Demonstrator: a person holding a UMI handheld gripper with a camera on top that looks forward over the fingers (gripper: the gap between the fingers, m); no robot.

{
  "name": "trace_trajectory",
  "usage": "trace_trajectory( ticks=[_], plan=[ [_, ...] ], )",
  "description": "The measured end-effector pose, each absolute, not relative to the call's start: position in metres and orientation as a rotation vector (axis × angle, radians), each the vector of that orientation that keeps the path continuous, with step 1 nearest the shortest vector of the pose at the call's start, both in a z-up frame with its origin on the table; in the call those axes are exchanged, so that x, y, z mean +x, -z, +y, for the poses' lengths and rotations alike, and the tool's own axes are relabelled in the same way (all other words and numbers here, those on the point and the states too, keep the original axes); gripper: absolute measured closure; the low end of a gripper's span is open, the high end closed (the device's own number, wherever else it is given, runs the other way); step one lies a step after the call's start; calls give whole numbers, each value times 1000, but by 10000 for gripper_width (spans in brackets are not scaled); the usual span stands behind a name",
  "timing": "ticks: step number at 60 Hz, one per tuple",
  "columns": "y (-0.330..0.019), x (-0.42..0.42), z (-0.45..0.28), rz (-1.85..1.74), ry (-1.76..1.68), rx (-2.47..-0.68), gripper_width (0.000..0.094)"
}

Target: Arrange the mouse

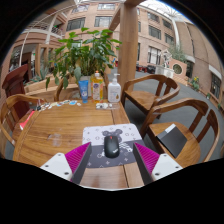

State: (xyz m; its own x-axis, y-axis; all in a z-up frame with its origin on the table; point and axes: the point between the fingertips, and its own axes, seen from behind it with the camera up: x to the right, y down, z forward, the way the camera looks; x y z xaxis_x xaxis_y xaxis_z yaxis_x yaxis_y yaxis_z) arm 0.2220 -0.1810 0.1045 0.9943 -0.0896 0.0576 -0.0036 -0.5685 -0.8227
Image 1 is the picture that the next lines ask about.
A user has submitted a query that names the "dark red wooden lectern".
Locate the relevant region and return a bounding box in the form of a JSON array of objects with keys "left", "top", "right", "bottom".
[{"left": 1, "top": 63, "right": 29, "bottom": 119}]

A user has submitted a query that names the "green plant in white pot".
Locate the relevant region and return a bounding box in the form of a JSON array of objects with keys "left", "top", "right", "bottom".
[{"left": 45, "top": 27, "right": 123, "bottom": 90}]

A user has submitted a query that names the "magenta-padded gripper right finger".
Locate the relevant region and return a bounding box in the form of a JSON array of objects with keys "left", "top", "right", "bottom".
[{"left": 132, "top": 142, "right": 184, "bottom": 186}]

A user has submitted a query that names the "white grey printed mouse pad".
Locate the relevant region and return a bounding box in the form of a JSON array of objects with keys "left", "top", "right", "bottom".
[{"left": 81, "top": 123, "right": 148, "bottom": 169}]

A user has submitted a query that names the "clear plastic wrapper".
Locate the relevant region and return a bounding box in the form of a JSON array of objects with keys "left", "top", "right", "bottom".
[{"left": 95, "top": 102, "right": 120, "bottom": 111}]

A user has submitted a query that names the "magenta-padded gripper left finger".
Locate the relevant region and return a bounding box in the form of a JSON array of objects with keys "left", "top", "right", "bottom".
[{"left": 39, "top": 142, "right": 93, "bottom": 185}]

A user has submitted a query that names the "spiky agave plant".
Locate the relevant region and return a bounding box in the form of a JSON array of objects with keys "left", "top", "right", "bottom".
[{"left": 31, "top": 64, "right": 52, "bottom": 84}]

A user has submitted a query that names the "white pump bottle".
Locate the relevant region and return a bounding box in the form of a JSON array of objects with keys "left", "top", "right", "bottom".
[{"left": 107, "top": 73, "right": 122, "bottom": 103}]

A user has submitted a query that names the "black computer mouse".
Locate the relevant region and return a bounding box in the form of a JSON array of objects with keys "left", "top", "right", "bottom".
[{"left": 103, "top": 134, "right": 121, "bottom": 159}]

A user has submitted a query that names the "yellow liquid bottle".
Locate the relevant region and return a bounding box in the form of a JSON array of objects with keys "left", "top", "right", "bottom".
[{"left": 90, "top": 70, "right": 105, "bottom": 103}]

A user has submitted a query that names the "black notebook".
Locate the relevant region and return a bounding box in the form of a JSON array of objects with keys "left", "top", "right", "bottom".
[{"left": 156, "top": 123, "right": 188, "bottom": 159}]

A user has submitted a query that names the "blue squeeze tube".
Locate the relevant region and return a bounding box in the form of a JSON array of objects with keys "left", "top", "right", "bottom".
[{"left": 78, "top": 79, "right": 90, "bottom": 104}]

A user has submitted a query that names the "wooden armchair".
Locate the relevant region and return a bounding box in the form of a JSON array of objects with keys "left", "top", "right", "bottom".
[
  {"left": 139, "top": 97, "right": 222, "bottom": 168},
  {"left": 120, "top": 74, "right": 181, "bottom": 116},
  {"left": 0, "top": 93, "right": 46, "bottom": 158},
  {"left": 53, "top": 75, "right": 83, "bottom": 103}
]

